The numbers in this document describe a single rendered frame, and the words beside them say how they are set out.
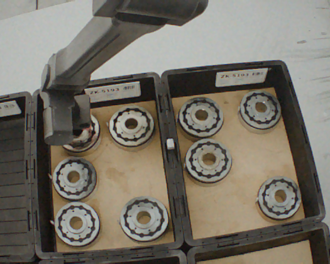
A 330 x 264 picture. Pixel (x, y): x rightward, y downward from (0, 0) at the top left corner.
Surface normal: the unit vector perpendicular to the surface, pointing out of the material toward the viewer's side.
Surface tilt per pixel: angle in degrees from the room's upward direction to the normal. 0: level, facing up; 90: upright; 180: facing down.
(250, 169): 0
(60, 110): 27
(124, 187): 0
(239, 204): 0
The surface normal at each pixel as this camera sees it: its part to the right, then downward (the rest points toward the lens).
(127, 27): 0.03, 0.99
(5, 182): -0.03, -0.44
